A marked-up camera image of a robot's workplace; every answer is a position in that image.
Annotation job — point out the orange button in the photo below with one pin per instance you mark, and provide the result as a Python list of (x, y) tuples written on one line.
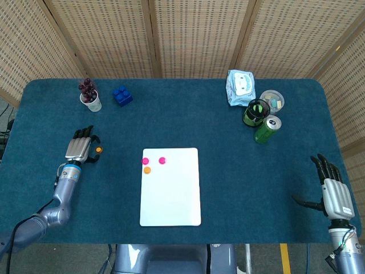
[(98, 149), (147, 170)]

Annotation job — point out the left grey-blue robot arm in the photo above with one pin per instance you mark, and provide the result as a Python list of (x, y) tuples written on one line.
[(64, 191)]

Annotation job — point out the green drink can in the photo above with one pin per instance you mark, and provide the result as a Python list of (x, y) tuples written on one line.
[(266, 131)]

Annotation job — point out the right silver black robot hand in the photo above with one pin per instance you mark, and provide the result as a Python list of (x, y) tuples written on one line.
[(336, 199)]

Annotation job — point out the pink button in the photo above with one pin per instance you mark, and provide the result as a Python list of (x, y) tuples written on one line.
[(162, 160), (145, 161)]

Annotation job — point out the dark red grape bunch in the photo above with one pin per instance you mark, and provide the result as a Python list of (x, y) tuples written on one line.
[(87, 88)]

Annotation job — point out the white paper cup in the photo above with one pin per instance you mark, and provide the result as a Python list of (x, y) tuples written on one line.
[(95, 106)]

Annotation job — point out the grey-blue robot torso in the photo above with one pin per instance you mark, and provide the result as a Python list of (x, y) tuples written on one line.
[(171, 259)]

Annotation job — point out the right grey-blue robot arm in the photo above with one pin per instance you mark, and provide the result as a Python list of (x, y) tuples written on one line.
[(346, 257)]

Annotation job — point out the woven bamboo folding screen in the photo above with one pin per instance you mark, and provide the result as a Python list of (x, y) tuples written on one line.
[(199, 37)]

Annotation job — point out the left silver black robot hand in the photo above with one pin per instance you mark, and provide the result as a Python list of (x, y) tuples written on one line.
[(78, 148)]

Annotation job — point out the black green mesh pen holder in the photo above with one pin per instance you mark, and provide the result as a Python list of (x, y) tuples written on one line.
[(254, 114)]

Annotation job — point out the dark teal table mat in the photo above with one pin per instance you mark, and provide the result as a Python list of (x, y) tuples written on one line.
[(228, 171)]

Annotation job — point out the blue toy brick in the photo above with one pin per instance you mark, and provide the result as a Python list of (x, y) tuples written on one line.
[(122, 96)]

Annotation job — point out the light blue wet wipes pack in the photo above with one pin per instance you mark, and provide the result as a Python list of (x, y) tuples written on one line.
[(241, 88)]

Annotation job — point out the white rectangular board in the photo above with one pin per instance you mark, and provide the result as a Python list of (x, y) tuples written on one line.
[(174, 197)]

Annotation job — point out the white metal table leg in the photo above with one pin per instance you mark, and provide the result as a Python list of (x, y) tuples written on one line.
[(248, 259)]

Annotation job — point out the clear round plastic container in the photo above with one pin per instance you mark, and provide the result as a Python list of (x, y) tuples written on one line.
[(276, 101)]

